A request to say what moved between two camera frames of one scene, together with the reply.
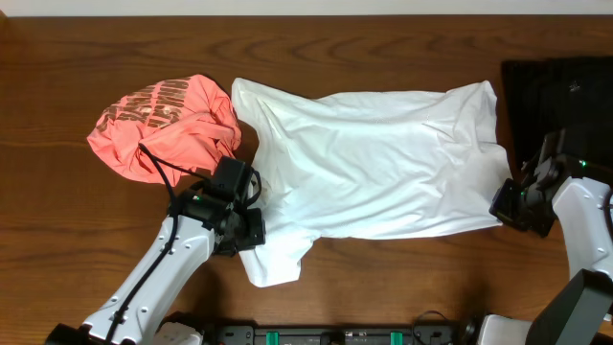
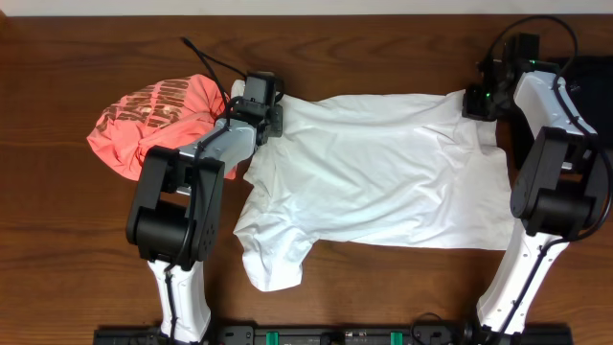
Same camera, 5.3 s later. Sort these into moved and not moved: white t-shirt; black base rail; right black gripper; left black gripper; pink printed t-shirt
Moved: right black gripper; left black gripper
Not moved: white t-shirt; black base rail; pink printed t-shirt
